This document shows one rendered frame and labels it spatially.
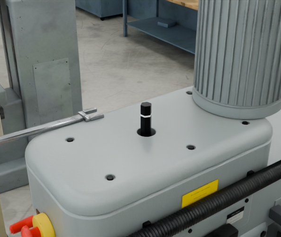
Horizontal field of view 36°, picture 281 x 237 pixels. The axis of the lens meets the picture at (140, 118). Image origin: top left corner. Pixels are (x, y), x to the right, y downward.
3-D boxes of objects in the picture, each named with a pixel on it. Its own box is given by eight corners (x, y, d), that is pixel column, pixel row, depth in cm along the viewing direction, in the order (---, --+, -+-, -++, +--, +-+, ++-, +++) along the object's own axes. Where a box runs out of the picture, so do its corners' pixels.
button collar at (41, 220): (47, 254, 78) (43, 229, 75) (34, 234, 82) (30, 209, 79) (57, 249, 79) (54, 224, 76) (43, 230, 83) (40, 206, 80)
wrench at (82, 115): (-16, 152, 78) (-17, 148, 78) (-22, 142, 81) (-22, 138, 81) (104, 117, 90) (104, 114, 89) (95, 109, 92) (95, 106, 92)
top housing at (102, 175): (84, 286, 72) (77, 212, 64) (23, 202, 91) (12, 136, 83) (272, 185, 95) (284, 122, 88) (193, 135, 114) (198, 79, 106)
